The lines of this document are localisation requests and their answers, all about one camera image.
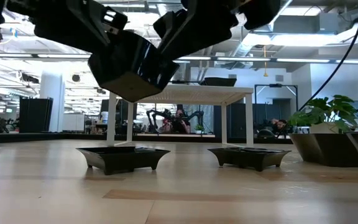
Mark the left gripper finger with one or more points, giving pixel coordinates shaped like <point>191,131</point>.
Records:
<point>99,12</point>
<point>61,25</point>

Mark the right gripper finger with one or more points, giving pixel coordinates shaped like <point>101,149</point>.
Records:
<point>174,21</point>
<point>210,21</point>

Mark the small square black plate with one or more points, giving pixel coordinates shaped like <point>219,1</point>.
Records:
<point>249,158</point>
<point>123,160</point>

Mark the background black robot arm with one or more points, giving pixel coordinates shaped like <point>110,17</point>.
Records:
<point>197,115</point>
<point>155,116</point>

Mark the long ceiling light bar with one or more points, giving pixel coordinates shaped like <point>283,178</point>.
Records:
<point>64,56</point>

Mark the black round ceiling speaker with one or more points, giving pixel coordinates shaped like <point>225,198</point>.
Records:
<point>76,77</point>

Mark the white pillar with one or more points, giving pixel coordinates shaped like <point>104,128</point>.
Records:
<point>53,93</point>

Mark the white perforated metal shelf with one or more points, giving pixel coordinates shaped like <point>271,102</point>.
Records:
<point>197,93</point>

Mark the person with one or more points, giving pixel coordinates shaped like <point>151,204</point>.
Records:
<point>279,126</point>
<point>179,123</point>

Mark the white bucket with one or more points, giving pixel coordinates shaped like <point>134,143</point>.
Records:
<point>104,117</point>

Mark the small background plant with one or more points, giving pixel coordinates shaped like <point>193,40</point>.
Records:
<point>199,128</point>

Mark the green leafy plant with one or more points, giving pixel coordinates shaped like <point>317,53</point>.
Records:
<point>334,109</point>

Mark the white plant pot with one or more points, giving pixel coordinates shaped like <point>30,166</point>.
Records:
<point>325,128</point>

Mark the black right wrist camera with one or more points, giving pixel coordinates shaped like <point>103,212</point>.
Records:
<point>259,14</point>

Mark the black frame stand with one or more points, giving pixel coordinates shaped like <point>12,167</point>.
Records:
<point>275,85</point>

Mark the black aluminium table frame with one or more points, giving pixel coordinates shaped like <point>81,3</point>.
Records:
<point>42,137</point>

